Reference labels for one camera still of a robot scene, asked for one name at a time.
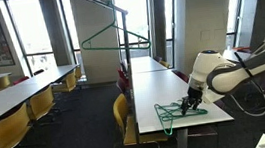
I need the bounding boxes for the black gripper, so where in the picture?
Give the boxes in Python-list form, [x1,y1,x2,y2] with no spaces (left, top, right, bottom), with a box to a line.
[177,84,208,117]

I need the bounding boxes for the dark red chair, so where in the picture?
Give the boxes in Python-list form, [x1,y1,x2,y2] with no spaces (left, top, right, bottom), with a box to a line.
[171,68,191,85]

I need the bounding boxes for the orange chair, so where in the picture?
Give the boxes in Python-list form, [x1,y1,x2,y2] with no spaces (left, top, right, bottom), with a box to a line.
[232,44,253,56]

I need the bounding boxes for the tall window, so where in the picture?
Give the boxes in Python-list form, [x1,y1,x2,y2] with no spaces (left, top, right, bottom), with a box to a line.
[59,0,85,75]
[221,0,253,49]
[160,0,184,69]
[4,0,58,78]
[112,0,156,61]

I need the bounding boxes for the metal clothes rail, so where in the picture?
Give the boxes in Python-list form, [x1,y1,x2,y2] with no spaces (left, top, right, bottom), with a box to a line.
[63,0,144,148]

